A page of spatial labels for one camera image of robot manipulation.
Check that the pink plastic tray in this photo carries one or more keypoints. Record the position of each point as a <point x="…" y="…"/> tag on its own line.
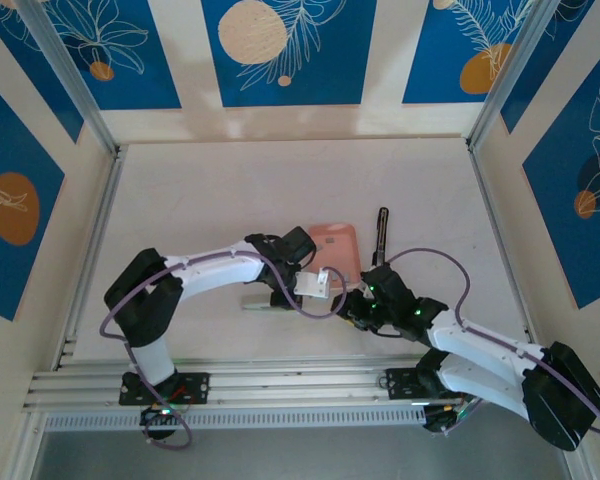
<point x="342" y="250"/>

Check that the aluminium frame post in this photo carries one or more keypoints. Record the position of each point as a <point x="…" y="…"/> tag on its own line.
<point x="510" y="65"/>
<point x="65" y="65"/>

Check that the aluminium table side rail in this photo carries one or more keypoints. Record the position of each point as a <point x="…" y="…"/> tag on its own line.
<point x="495" y="215"/>
<point x="102" y="215"/>

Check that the black stapler part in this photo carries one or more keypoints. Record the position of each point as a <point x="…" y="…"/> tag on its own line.
<point x="381" y="235"/>

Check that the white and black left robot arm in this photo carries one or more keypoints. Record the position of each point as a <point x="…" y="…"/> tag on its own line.
<point x="215" y="270"/>

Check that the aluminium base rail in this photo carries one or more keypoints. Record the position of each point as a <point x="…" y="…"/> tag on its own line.
<point x="300" y="382"/>

